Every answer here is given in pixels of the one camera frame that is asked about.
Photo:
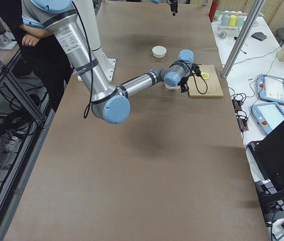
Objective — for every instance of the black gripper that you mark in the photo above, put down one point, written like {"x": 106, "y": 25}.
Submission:
{"x": 184, "y": 82}
{"x": 173, "y": 7}

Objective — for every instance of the clear plastic egg box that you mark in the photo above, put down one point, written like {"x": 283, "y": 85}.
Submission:
{"x": 172, "y": 88}

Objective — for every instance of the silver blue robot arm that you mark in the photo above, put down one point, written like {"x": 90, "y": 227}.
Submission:
{"x": 158, "y": 1}
{"x": 107, "y": 101}

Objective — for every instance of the person's hand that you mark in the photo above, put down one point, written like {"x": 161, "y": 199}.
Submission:
{"x": 30, "y": 40}

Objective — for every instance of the lemon slice by knife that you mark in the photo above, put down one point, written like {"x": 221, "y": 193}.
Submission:
{"x": 205, "y": 75}

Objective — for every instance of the bamboo cutting board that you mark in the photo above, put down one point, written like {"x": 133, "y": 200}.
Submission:
{"x": 200, "y": 88}

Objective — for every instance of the white ceramic bowl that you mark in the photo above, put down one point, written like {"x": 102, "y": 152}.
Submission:
{"x": 159, "y": 51}

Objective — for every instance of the yellow cup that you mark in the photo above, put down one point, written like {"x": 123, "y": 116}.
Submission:
{"x": 232, "y": 21}

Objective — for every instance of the blue teach pendant lower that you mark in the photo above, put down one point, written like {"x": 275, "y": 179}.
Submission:
{"x": 268, "y": 115}

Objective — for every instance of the blue teach pendant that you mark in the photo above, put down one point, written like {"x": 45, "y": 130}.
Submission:
{"x": 270, "y": 88}
{"x": 268, "y": 115}

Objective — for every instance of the blue teach pendant upper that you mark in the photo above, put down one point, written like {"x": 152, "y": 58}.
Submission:
{"x": 270, "y": 88}

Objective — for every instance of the aluminium frame post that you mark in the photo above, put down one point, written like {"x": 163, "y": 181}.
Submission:
{"x": 250, "y": 19}

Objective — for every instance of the white column base mount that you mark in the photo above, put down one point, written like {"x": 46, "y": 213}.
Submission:
{"x": 87, "y": 13}

